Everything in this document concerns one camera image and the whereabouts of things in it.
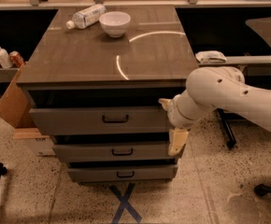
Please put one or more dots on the grey drawer cabinet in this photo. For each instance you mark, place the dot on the grey drawer cabinet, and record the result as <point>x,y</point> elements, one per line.
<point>88,68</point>

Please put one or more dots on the black table leg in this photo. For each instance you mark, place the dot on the black table leg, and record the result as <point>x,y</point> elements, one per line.
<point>225,124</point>

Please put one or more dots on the black chair base right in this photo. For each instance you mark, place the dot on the black chair base right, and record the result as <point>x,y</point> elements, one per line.
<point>262,190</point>

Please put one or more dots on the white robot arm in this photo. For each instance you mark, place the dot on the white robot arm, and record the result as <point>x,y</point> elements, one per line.
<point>210,88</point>

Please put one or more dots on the grey drawer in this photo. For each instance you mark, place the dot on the grey drawer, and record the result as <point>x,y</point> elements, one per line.
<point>137,151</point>
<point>100,120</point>
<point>125,173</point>

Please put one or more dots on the grey middle drawer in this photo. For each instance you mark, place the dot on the grey middle drawer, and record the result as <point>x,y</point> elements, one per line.
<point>137,151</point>

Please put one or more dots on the folded white cloth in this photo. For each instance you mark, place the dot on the folded white cloth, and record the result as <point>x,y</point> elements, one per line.
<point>210,56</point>

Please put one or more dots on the grey bottom drawer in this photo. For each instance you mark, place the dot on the grey bottom drawer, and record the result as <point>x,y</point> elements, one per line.
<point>125,173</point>

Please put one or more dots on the clear plastic water bottle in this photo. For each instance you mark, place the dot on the clear plastic water bottle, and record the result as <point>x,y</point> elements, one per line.
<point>86,17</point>

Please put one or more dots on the brown cardboard box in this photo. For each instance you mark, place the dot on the brown cardboard box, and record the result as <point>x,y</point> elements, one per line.
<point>14,106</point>

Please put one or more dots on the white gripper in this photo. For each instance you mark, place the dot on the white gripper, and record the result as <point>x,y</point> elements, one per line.
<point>174,113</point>

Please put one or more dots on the grey top drawer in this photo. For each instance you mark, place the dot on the grey top drawer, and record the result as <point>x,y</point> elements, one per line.
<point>100,120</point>

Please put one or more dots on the white ceramic bowl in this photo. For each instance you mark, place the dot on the white ceramic bowl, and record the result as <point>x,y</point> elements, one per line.
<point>115,23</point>

